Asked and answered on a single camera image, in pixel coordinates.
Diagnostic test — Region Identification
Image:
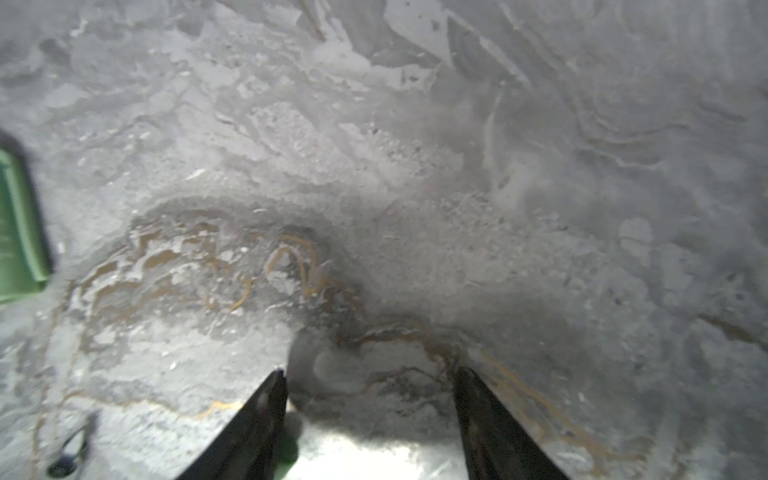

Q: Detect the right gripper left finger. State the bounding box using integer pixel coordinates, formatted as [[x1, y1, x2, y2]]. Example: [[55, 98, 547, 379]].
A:
[[179, 369, 288, 480]]

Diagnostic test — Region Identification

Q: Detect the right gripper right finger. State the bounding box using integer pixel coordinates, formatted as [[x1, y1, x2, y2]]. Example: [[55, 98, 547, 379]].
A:
[[453, 367, 568, 480]]

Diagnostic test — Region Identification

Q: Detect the green pen cap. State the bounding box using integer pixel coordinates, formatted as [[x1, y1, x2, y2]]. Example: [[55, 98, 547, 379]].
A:
[[1, 150, 53, 304]]

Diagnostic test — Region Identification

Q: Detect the light green pen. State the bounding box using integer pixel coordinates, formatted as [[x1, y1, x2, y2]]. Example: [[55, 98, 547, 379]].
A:
[[46, 421, 95, 479]]

